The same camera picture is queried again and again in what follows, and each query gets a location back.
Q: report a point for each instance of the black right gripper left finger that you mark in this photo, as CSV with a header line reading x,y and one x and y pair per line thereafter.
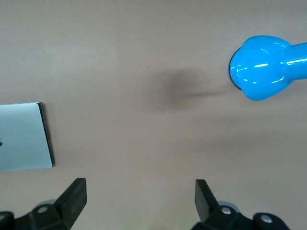
x,y
69,206

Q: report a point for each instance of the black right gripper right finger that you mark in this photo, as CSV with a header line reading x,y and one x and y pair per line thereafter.
x,y
208,213

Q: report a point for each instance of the grey laptop with black keyboard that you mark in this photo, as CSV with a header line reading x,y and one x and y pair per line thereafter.
x,y
24,134

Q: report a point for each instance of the blue desk lamp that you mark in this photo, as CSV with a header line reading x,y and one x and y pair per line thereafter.
x,y
259,72

